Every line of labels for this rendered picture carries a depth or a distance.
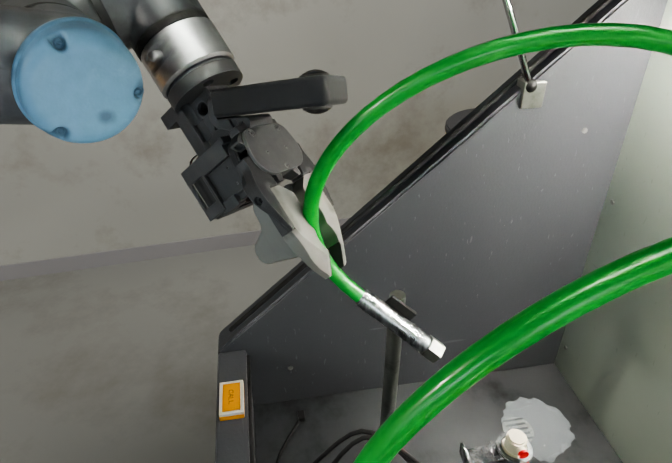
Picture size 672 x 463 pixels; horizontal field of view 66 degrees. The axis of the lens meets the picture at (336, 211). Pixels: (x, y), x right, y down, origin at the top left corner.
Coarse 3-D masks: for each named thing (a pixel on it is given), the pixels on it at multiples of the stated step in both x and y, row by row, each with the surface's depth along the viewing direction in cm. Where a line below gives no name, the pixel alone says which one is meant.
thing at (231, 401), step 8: (224, 384) 66; (232, 384) 66; (224, 392) 65; (232, 392) 65; (224, 400) 64; (232, 400) 64; (240, 400) 65; (224, 408) 63; (232, 408) 63; (240, 408) 63; (232, 416) 63; (240, 416) 63
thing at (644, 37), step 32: (544, 32) 33; (576, 32) 32; (608, 32) 32; (640, 32) 32; (448, 64) 35; (480, 64) 35; (384, 96) 38; (352, 128) 39; (320, 160) 42; (320, 192) 44; (352, 288) 48
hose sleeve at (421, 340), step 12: (360, 300) 48; (372, 300) 48; (372, 312) 48; (384, 312) 48; (396, 312) 49; (384, 324) 48; (396, 324) 48; (408, 324) 49; (408, 336) 48; (420, 336) 49; (420, 348) 49
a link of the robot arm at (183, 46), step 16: (160, 32) 44; (176, 32) 44; (192, 32) 45; (208, 32) 46; (144, 48) 45; (160, 48) 45; (176, 48) 44; (192, 48) 44; (208, 48) 45; (224, 48) 46; (144, 64) 47; (160, 64) 45; (176, 64) 44; (192, 64) 44; (160, 80) 46; (176, 80) 45
